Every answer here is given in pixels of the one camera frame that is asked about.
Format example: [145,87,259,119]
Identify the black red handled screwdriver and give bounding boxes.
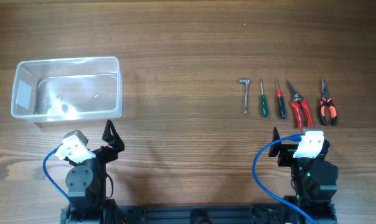
[275,79,287,119]

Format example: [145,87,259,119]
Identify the green handled screwdriver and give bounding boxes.
[260,80,268,117]

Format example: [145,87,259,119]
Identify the clear plastic container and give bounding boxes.
[11,56,123,123]

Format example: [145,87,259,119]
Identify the red handled cutters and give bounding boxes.
[288,82,314,129]

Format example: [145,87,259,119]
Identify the orange black needle-nose pliers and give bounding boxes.
[319,80,337,126]

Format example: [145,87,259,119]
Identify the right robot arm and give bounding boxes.
[268,128,338,223]

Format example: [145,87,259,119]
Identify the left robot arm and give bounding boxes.
[60,120,128,224]

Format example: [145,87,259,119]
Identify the right blue cable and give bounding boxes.
[251,134,318,224]

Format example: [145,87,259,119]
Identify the blue cable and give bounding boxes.
[251,134,318,224]
[42,143,73,205]

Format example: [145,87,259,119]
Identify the left blue cable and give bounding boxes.
[42,143,73,205]

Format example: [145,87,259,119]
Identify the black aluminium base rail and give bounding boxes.
[59,203,337,224]

